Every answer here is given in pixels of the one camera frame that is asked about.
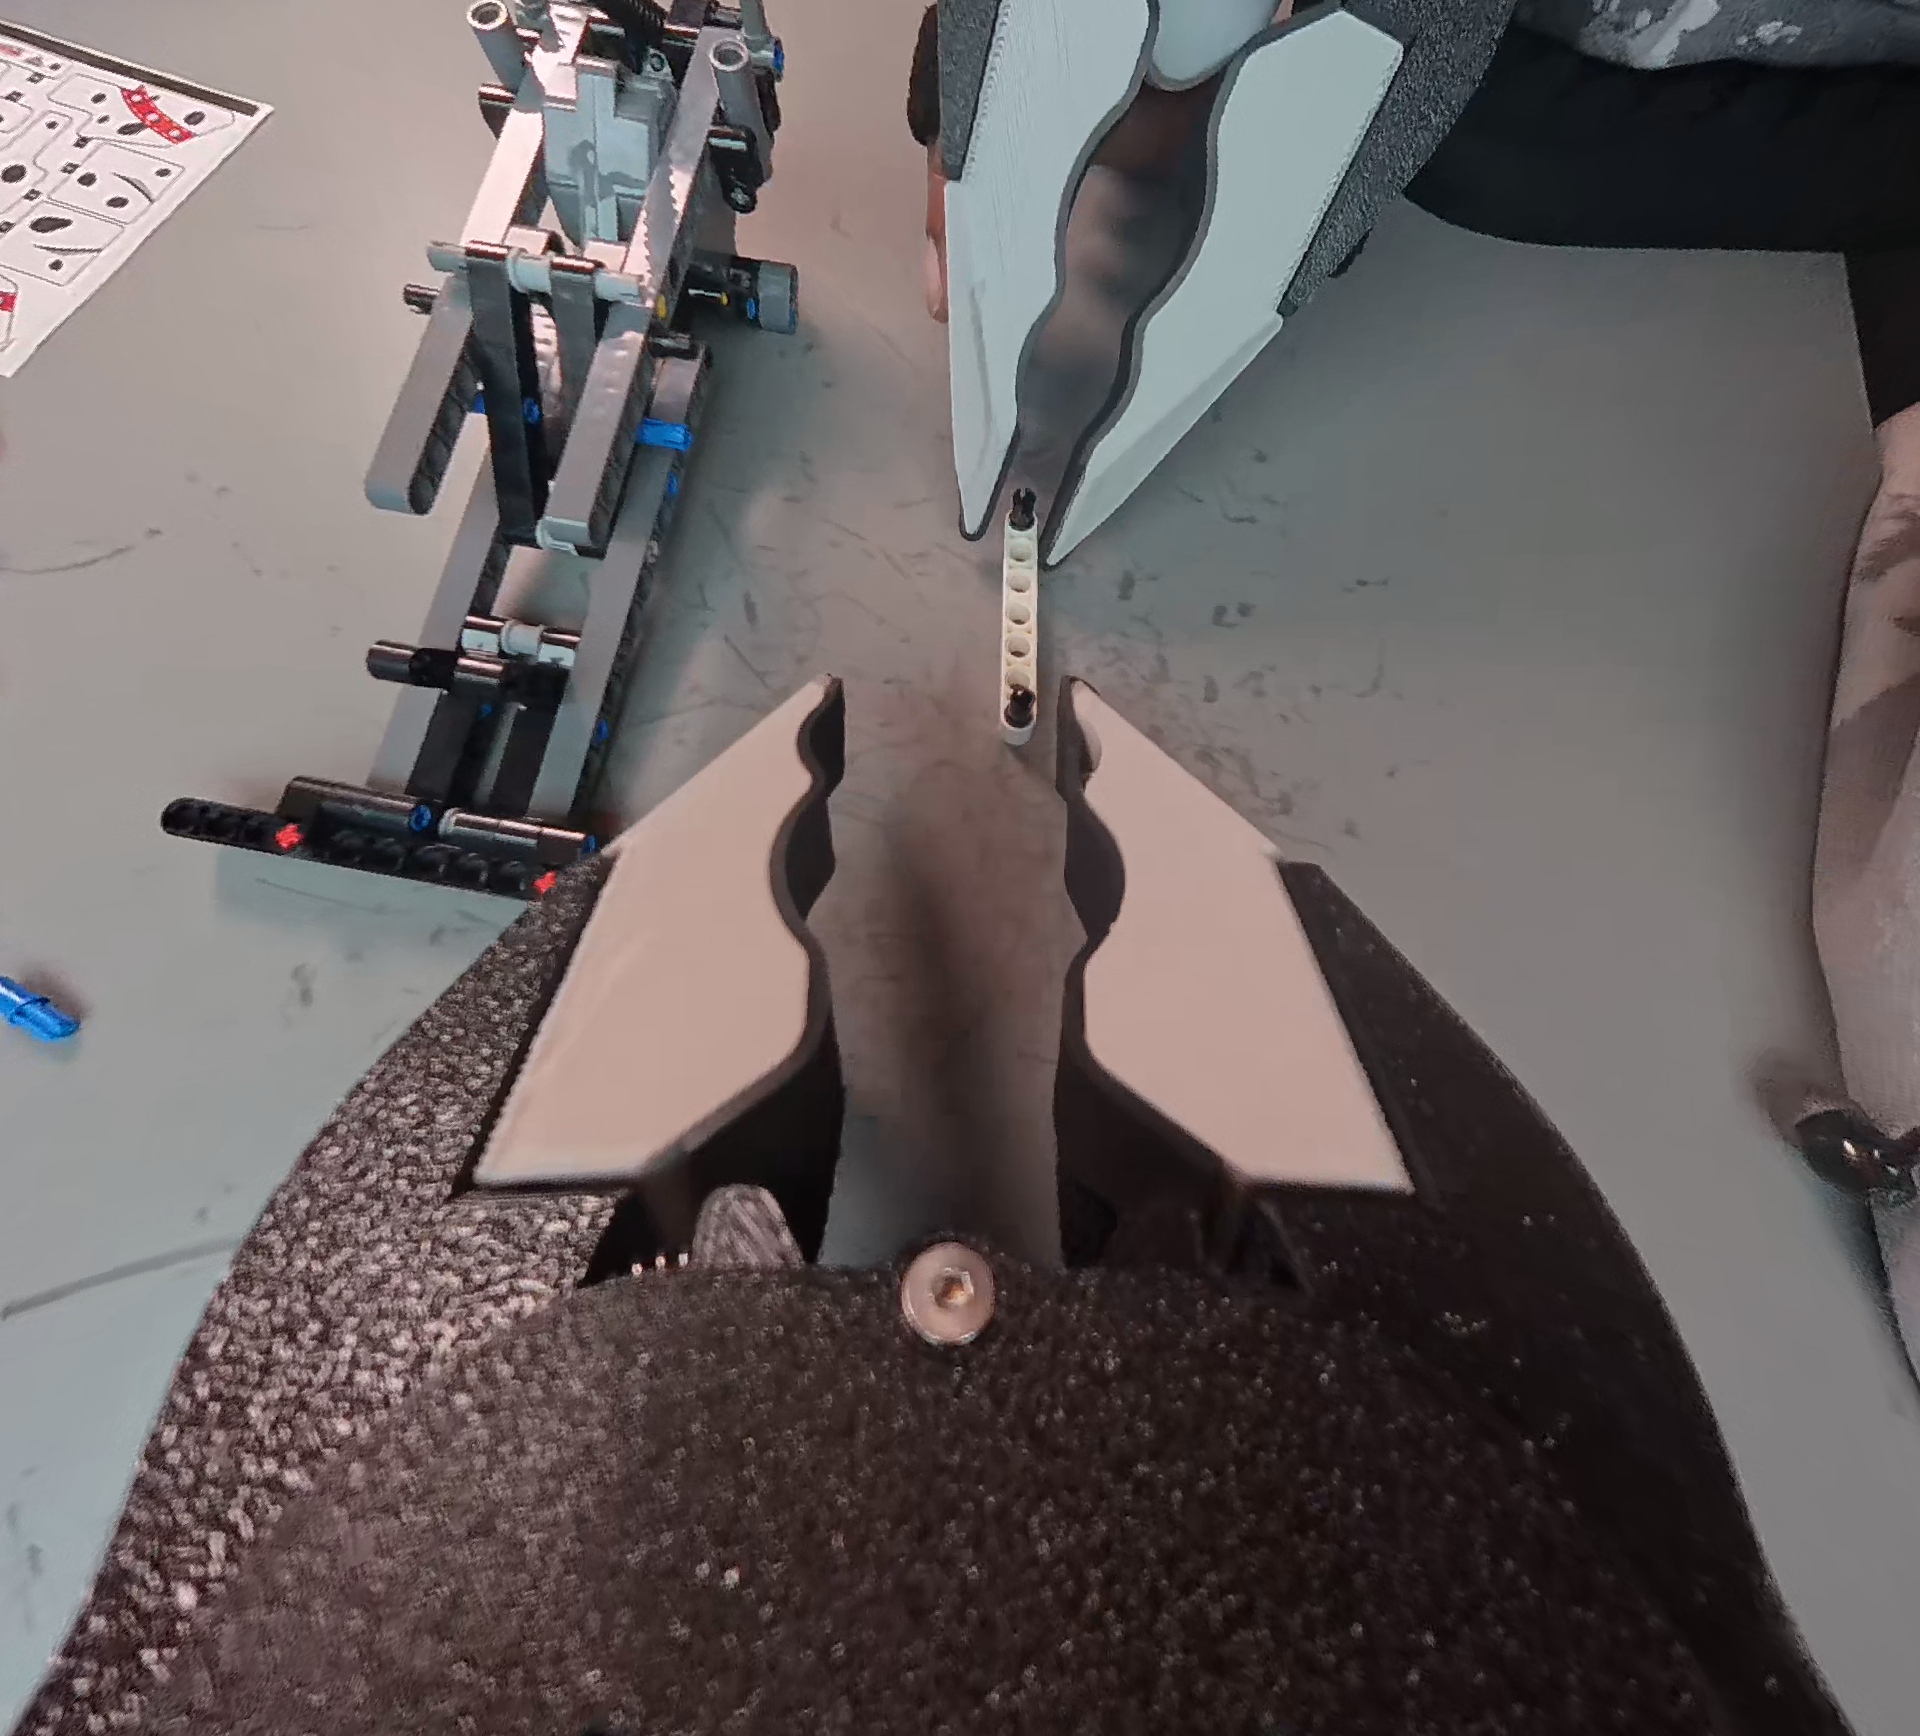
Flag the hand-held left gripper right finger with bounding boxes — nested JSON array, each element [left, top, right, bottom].
[[1052, 675, 1416, 1195]]

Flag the white sticker sheet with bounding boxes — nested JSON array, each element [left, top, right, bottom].
[[0, 19, 276, 381]]

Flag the black earphone cable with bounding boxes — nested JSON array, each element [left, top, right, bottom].
[[1792, 1102, 1914, 1214]]

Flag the grey black toy chassis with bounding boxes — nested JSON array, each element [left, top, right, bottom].
[[156, 0, 797, 902]]

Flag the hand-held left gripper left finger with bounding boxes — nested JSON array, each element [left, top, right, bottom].
[[473, 675, 849, 1191]]

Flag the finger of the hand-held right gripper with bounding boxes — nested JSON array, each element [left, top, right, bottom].
[[1037, 3, 1410, 573], [942, 0, 1160, 550]]

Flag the person's right hand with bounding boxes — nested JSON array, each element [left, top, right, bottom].
[[918, 152, 962, 327]]

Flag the white holed toy beam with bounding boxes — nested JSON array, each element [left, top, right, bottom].
[[992, 491, 1043, 748]]

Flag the grey desk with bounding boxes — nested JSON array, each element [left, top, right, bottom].
[[0, 0, 1920, 1725]]

